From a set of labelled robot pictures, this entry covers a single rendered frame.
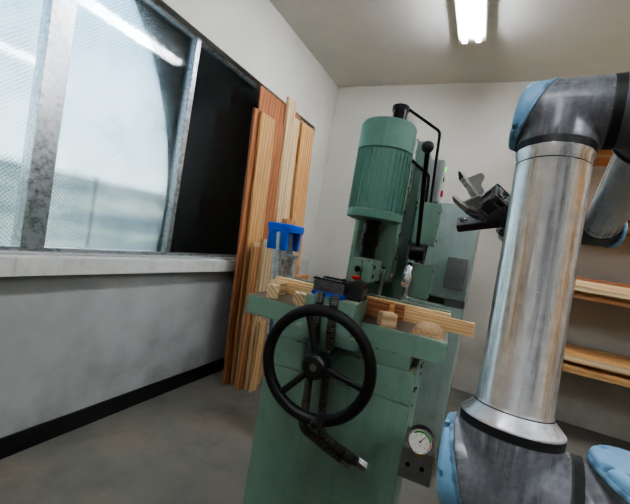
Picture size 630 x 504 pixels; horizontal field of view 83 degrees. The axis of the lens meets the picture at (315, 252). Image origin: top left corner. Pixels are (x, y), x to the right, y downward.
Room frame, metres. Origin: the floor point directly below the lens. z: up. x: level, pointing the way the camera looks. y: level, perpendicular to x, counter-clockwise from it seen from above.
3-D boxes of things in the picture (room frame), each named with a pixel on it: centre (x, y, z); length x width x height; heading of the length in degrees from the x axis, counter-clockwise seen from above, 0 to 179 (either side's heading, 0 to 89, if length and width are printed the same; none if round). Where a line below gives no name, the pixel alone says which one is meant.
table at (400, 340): (1.07, -0.11, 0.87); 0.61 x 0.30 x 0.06; 69
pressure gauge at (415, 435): (0.88, -0.34, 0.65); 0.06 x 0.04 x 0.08; 69
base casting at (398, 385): (1.28, -0.21, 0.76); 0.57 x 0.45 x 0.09; 159
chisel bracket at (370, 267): (1.18, -0.18, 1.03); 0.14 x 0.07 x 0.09; 159
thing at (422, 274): (1.28, -0.38, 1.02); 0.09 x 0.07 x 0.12; 69
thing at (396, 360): (1.11, -0.15, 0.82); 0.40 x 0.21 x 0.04; 69
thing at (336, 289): (0.99, -0.09, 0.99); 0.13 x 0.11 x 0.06; 69
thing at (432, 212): (1.31, -0.39, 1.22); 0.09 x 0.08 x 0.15; 159
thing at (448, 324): (1.16, -0.18, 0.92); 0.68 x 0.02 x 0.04; 69
